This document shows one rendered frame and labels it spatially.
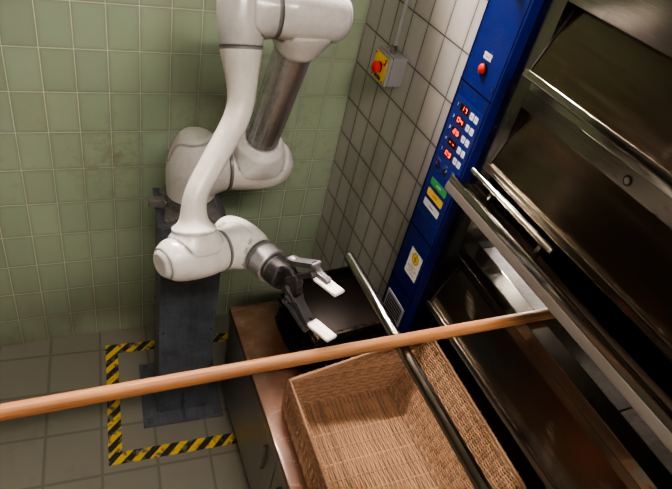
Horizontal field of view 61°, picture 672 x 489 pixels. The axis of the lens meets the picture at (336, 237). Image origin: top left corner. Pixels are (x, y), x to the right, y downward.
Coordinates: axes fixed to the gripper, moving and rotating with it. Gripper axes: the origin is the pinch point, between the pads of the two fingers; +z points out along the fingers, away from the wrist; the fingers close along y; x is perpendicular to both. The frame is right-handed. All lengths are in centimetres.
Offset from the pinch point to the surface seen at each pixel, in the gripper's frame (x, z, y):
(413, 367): -11.1, 17.0, 9.7
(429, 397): -7.9, 24.5, 10.6
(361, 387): -36, -13, 62
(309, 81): -76, -93, -10
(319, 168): -87, -93, 31
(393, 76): -76, -54, -25
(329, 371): -23, -16, 49
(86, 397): 50, -14, 4
